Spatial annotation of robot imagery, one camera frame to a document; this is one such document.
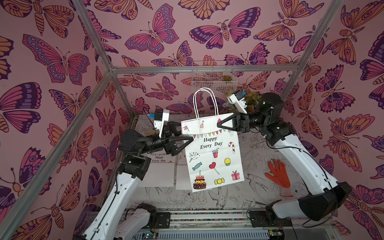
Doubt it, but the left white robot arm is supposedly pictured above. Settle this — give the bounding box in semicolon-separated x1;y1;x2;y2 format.
74;122;193;240

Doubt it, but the aluminium frame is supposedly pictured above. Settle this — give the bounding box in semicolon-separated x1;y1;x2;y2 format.
1;1;344;240

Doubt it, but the white paper bag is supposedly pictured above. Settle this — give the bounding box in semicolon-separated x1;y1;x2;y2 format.
181;88;245;192
139;153;176;188
176;154;192;191

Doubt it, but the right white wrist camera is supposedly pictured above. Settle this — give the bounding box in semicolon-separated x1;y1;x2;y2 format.
227;90;248;114

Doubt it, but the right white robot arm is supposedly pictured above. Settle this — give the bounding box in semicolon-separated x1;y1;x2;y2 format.
217;91;352;223

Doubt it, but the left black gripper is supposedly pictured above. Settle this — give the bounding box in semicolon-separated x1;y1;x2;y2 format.
138;124;191;161

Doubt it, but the white wire wall basket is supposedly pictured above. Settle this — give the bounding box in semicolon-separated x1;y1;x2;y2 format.
190;65;238;94

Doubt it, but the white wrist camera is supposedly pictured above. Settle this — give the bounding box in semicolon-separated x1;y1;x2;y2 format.
149;109;170;137
227;90;248;114

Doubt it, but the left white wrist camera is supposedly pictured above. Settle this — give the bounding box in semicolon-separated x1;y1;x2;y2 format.
149;109;170;137

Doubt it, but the small succulent in basket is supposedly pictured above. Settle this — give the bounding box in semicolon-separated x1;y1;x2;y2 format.
223;75;233;82

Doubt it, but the red rubber glove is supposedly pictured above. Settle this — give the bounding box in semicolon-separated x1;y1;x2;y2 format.
265;159;294;198

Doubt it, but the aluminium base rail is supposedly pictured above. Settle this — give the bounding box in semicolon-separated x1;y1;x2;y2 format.
83;208;340;240

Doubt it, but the green potted plant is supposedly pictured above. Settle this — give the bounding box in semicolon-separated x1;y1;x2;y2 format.
245;92;262;113

